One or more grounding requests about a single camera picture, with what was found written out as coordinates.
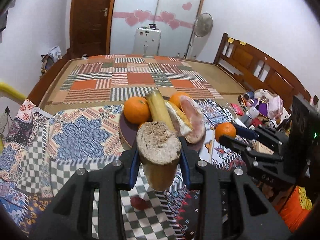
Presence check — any peeled pink pomelo segment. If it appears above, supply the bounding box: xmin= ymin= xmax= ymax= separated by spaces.
xmin=180 ymin=95 xmax=206 ymax=144

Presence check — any red jujube fruit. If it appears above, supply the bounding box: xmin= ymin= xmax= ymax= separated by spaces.
xmin=130 ymin=196 xmax=150 ymax=210

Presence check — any short yellow sugarcane piece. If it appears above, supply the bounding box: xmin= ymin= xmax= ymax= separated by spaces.
xmin=136 ymin=121 xmax=182 ymax=191

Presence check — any long yellow sugarcane piece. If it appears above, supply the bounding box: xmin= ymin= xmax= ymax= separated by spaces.
xmin=146 ymin=90 xmax=175 ymax=132

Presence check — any red packet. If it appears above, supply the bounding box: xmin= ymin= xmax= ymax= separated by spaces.
xmin=231 ymin=103 xmax=244 ymax=116

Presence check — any wooden headboard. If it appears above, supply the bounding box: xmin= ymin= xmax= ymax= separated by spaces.
xmin=214 ymin=33 xmax=311 ymax=112

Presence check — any large orange on plate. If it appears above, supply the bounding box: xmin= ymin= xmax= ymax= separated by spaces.
xmin=169 ymin=92 xmax=191 ymax=108

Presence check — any colourful patterned tablecloth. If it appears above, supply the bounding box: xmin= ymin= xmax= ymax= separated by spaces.
xmin=0 ymin=97 xmax=249 ymax=240

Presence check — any dark purple plate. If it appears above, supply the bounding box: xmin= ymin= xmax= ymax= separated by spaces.
xmin=119 ymin=96 xmax=206 ymax=151

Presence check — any white standing fan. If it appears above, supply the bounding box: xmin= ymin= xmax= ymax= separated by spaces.
xmin=184 ymin=12 xmax=213 ymax=59

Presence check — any wooden footboard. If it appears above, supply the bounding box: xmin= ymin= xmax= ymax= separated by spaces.
xmin=27 ymin=48 xmax=71 ymax=106

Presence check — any patchwork striped bed mat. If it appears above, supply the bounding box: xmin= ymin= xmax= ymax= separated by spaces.
xmin=49 ymin=55 xmax=222 ymax=105

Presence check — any white metal appliance box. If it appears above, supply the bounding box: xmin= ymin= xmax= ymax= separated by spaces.
xmin=133 ymin=23 xmax=161 ymax=56

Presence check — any frosted sliding glass door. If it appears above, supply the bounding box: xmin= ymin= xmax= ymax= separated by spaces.
xmin=110 ymin=0 xmax=203 ymax=58

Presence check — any yellow foam tube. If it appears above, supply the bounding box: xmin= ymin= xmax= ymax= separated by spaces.
xmin=0 ymin=82 xmax=27 ymax=102

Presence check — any clutter on footboard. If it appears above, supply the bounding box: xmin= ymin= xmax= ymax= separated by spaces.
xmin=41 ymin=46 xmax=62 ymax=75

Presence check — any brown wooden door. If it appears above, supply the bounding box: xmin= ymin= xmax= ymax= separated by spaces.
xmin=69 ymin=0 xmax=115 ymax=57

